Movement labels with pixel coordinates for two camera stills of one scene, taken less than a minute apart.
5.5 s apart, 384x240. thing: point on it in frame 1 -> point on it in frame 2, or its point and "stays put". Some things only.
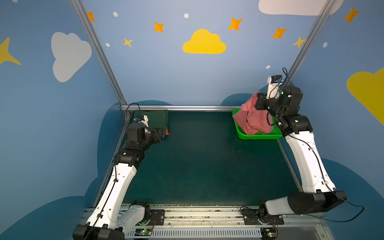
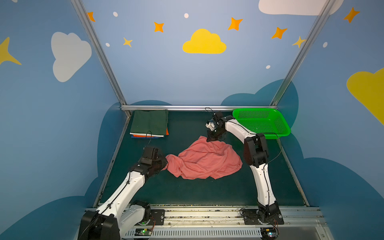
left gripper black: [157, 134] -> [162, 163]
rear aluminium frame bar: [177, 107] stays put
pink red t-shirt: [253, 121] -> [203, 159]
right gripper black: [263, 104] -> [214, 134]
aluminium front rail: [226, 222] stays put
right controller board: [269, 232] stays put
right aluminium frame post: [320, 22] stays put
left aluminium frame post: [80, 6] stays put
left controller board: [143, 232] stays put
